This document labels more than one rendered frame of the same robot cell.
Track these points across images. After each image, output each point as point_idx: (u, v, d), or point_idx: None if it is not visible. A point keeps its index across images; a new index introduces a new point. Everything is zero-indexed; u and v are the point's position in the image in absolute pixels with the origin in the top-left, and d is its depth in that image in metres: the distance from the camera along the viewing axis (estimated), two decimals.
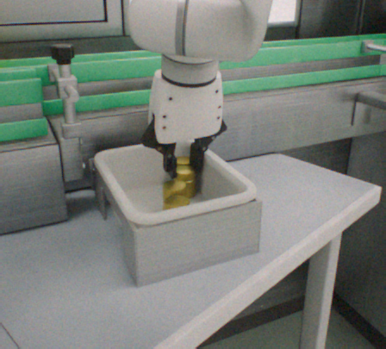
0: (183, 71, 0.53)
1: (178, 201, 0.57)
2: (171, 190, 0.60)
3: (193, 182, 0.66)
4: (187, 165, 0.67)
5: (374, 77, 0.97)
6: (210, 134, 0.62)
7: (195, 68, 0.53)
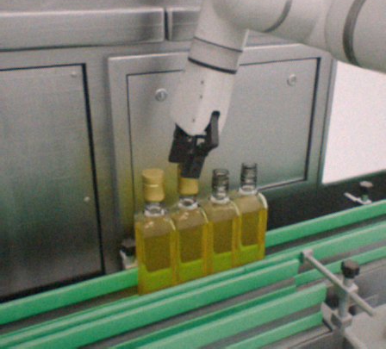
0: (240, 59, 0.61)
1: None
2: None
3: None
4: (179, 165, 0.68)
5: None
6: None
7: (240, 53, 0.62)
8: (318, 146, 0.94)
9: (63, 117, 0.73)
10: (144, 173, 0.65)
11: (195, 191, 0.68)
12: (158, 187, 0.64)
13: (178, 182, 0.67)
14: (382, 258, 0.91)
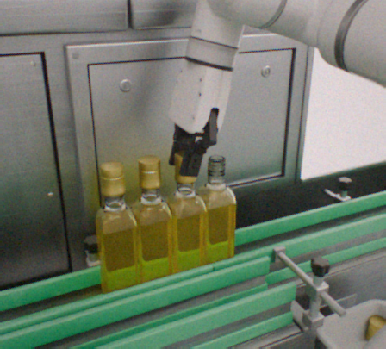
0: (237, 56, 0.62)
1: None
2: None
3: None
4: (141, 158, 0.65)
5: None
6: None
7: (236, 52, 0.63)
8: (295, 140, 0.91)
9: (22, 109, 0.70)
10: (102, 167, 0.62)
11: (157, 185, 0.65)
12: (116, 181, 0.62)
13: (140, 176, 0.64)
14: (361, 257, 0.88)
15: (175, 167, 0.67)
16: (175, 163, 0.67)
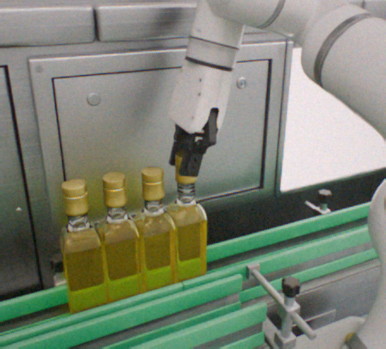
0: (237, 57, 0.62)
1: None
2: (162, 172, 0.64)
3: None
4: (105, 175, 0.63)
5: None
6: None
7: (237, 52, 0.63)
8: (273, 152, 0.89)
9: None
10: (63, 185, 0.60)
11: (122, 203, 0.63)
12: (78, 200, 0.60)
13: (104, 194, 0.62)
14: (340, 271, 0.86)
15: (141, 184, 0.65)
16: (141, 180, 0.65)
